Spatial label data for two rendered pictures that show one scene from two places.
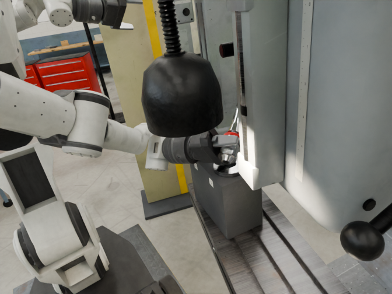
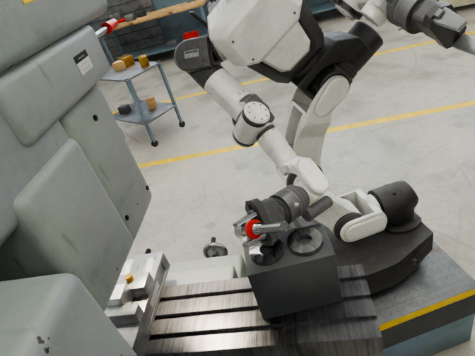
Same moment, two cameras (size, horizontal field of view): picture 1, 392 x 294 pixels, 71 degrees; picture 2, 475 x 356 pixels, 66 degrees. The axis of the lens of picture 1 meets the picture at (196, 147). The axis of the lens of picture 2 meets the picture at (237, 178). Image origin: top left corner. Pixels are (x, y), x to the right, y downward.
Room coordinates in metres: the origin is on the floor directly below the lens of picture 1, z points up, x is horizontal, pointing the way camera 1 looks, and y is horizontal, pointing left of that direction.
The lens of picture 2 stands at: (0.89, -0.69, 1.81)
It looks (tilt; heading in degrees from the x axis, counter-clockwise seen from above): 33 degrees down; 115
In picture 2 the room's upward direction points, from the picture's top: 17 degrees counter-clockwise
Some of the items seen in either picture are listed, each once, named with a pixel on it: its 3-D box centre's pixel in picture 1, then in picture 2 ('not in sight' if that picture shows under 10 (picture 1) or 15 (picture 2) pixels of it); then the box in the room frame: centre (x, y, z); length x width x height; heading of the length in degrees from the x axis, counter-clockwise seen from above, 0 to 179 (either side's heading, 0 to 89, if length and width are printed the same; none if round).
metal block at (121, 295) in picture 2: not in sight; (117, 298); (0.18, -0.20, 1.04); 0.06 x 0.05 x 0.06; 11
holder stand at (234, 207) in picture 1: (223, 184); (291, 270); (0.66, -0.06, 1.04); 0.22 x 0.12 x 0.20; 20
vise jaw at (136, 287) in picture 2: not in sight; (126, 286); (0.17, -0.14, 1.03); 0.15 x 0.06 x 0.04; 11
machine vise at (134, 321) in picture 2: not in sight; (128, 300); (0.17, -0.17, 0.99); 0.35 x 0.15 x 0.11; 101
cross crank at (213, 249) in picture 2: not in sight; (214, 258); (0.18, 0.31, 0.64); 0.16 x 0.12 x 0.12; 101
